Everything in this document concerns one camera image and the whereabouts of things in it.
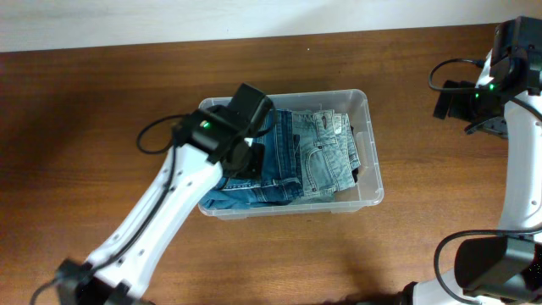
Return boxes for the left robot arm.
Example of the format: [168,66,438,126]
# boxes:
[53,84,276,304]

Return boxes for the light blue jeans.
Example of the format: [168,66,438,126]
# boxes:
[292,109,356,201]

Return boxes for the clear plastic storage container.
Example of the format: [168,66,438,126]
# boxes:
[199,89,384,220]

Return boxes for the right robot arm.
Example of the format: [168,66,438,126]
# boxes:
[391,16,541,304]

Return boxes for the black garment taped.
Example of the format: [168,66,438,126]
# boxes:
[348,126,360,182]

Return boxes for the dark blue jeans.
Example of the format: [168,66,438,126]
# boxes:
[200,109,302,210]

